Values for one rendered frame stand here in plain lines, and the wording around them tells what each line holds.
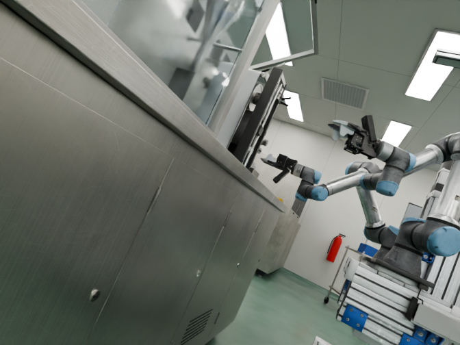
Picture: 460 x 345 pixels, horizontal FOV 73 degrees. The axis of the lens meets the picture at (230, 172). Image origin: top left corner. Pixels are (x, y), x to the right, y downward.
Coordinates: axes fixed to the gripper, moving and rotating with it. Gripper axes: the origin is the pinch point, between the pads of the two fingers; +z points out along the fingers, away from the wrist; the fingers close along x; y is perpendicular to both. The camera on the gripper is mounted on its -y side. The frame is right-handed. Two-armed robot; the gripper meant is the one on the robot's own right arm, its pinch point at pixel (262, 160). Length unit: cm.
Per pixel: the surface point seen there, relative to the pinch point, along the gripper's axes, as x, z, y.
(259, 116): 49, -5, 11
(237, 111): 41.5, 10.2, 12.4
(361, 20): -95, -6, 169
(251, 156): 35.4, -4.1, -5.1
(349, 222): -444, -73, 15
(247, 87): 41.1, 10.7, 26.1
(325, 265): -442, -63, -77
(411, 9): -72, -44, 169
